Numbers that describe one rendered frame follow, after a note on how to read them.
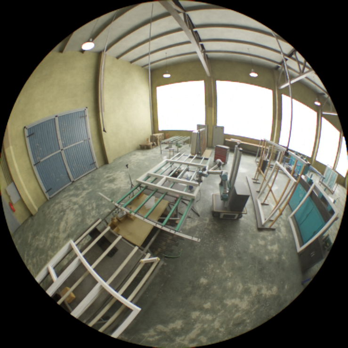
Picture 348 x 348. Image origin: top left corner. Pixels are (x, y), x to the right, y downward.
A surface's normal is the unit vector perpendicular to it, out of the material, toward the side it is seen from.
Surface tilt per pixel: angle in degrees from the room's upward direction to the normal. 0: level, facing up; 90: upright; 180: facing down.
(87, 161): 90
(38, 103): 90
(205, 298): 0
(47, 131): 90
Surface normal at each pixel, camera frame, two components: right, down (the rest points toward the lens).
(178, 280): -0.04, -0.88
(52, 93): 0.91, 0.17
